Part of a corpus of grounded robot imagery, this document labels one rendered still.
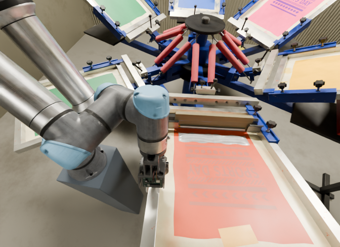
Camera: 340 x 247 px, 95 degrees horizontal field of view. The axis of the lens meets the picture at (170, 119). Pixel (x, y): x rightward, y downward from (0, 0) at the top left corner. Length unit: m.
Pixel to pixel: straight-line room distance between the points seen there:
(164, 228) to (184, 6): 2.04
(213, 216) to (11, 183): 2.25
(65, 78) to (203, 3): 1.88
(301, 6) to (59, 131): 2.09
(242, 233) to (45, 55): 0.74
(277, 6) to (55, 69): 2.01
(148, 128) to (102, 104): 0.11
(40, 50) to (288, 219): 0.88
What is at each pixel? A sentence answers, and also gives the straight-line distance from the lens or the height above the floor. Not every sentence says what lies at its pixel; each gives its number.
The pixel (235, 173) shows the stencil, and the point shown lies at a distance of 0.73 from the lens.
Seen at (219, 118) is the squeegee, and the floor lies 1.21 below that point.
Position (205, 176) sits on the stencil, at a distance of 0.68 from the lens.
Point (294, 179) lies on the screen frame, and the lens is 0.79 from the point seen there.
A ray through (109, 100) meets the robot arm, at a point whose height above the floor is 1.59.
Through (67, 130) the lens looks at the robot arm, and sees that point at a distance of 0.35.
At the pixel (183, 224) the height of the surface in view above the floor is 1.28.
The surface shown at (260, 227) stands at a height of 1.27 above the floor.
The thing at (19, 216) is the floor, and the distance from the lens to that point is 2.33.
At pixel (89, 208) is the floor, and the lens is 2.01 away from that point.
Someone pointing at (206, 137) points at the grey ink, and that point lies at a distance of 0.84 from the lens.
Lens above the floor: 1.85
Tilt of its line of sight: 55 degrees down
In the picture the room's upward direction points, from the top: 4 degrees clockwise
